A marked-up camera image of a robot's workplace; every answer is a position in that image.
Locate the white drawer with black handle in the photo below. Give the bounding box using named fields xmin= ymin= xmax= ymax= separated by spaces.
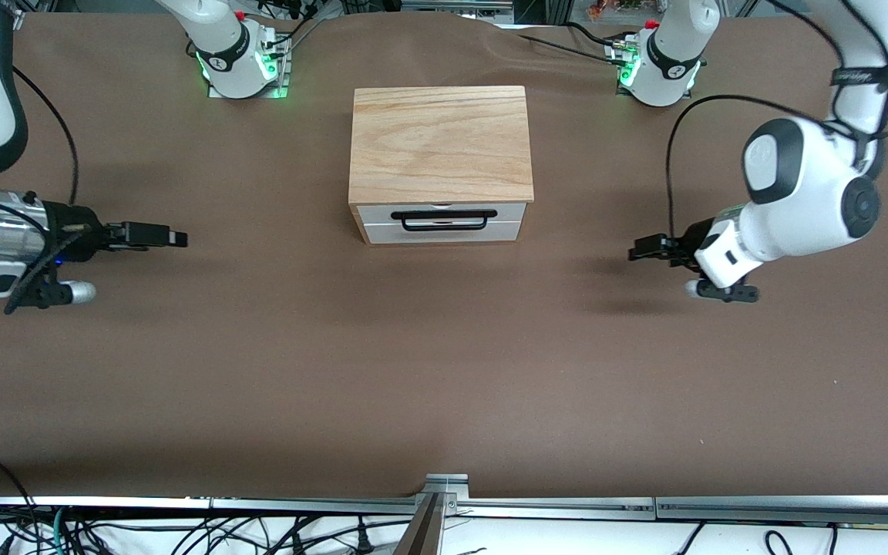
xmin=356 ymin=203 xmax=529 ymax=232

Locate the white plain drawer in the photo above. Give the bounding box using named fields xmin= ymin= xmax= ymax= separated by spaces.
xmin=362 ymin=221 xmax=524 ymax=244

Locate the wooden drawer cabinet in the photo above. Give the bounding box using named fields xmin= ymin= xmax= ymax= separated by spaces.
xmin=348 ymin=86 xmax=535 ymax=246

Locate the brown table cover cloth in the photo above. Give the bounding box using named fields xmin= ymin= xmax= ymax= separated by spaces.
xmin=0 ymin=12 xmax=888 ymax=500

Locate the aluminium strut profile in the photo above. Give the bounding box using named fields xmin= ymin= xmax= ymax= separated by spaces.
xmin=393 ymin=493 xmax=447 ymax=555

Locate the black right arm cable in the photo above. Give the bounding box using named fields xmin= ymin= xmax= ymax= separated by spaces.
xmin=11 ymin=66 xmax=81 ymax=207

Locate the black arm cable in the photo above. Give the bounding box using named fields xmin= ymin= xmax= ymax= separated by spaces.
xmin=11 ymin=66 xmax=81 ymax=207
xmin=664 ymin=94 xmax=876 ymax=241

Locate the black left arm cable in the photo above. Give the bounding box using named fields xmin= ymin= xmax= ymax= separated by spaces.
xmin=664 ymin=94 xmax=876 ymax=241

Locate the thin black table cable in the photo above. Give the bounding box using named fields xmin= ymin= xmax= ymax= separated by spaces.
xmin=517 ymin=33 xmax=622 ymax=60

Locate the black velcro cable strap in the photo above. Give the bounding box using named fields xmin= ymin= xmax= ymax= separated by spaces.
xmin=832 ymin=66 xmax=888 ymax=88

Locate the aluminium frame rail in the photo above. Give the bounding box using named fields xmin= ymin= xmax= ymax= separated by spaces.
xmin=0 ymin=496 xmax=214 ymax=511
xmin=211 ymin=497 xmax=657 ymax=520
xmin=655 ymin=495 xmax=888 ymax=527

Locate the teal cable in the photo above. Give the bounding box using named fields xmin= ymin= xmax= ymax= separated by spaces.
xmin=49 ymin=505 xmax=73 ymax=555

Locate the aluminium corner bracket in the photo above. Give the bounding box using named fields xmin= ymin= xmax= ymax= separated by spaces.
xmin=422 ymin=473 xmax=470 ymax=516

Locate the aluminium frame profile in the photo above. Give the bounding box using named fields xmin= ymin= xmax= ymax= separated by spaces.
xmin=400 ymin=0 xmax=516 ymax=14

